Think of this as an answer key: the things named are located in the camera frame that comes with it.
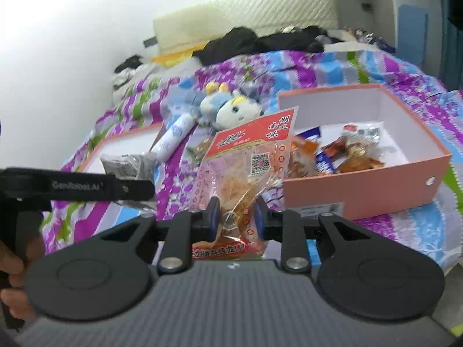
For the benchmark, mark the small items on nightstand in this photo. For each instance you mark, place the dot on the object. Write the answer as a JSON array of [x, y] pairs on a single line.
[[369, 38]]

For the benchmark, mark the silver red-label snack packet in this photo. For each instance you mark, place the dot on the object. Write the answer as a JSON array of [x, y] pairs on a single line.
[[361, 133]]

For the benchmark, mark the clear red-print snack packet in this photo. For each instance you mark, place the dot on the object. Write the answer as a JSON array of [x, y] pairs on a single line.
[[246, 159]]

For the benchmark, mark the purple floral blanket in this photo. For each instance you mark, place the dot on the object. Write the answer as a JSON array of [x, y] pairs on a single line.
[[408, 90]]

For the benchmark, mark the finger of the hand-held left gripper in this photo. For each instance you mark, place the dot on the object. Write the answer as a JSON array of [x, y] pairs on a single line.
[[137, 191]]

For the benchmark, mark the grey clear snack packet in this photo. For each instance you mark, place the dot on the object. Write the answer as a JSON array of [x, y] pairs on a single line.
[[126, 166]]

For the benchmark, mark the black clothing pile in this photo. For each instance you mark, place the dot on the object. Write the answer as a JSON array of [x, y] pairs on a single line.
[[260, 43]]

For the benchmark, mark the dark blue snack packet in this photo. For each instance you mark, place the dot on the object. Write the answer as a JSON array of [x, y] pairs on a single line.
[[307, 133]]

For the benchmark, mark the pink box lid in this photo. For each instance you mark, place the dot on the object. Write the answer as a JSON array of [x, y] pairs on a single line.
[[115, 148]]

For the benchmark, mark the dark wall socket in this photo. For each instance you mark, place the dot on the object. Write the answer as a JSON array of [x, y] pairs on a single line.
[[149, 41]]

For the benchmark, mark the cream quilted headboard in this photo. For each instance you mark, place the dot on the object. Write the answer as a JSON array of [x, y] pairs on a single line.
[[253, 11]]

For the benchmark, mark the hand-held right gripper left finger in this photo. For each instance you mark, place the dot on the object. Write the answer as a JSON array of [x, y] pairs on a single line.
[[214, 217]]

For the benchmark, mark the yellow flat item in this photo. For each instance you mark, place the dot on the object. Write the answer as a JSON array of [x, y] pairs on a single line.
[[173, 57]]

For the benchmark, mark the blue padded board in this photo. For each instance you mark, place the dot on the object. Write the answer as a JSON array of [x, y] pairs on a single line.
[[412, 36]]

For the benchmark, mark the blue white plush toy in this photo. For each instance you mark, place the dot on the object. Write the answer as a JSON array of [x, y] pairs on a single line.
[[231, 110]]

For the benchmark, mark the black and white clothes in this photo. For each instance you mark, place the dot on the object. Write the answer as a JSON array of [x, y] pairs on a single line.
[[126, 72]]

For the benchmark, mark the dark blue curtain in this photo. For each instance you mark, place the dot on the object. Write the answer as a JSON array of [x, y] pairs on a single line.
[[454, 43]]

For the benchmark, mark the red gold snack packet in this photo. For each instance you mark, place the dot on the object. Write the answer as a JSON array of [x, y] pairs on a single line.
[[360, 162]]

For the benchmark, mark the white spray bottle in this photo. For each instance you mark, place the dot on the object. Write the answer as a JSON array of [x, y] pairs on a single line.
[[173, 137]]

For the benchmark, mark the light blue plastic bag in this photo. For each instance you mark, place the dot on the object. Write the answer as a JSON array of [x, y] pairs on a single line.
[[181, 101]]

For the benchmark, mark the gold brown snack packet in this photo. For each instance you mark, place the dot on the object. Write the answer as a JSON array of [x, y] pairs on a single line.
[[198, 151]]

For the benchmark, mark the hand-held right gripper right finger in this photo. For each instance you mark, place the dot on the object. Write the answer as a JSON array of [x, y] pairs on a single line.
[[259, 220]]

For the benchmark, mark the pink cardboard box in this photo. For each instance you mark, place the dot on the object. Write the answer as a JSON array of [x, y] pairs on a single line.
[[361, 195]]

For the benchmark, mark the orange snack packet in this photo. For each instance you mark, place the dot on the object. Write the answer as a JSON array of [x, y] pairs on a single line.
[[303, 157]]

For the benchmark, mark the person's left hand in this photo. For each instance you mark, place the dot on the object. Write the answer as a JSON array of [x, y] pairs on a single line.
[[14, 282]]

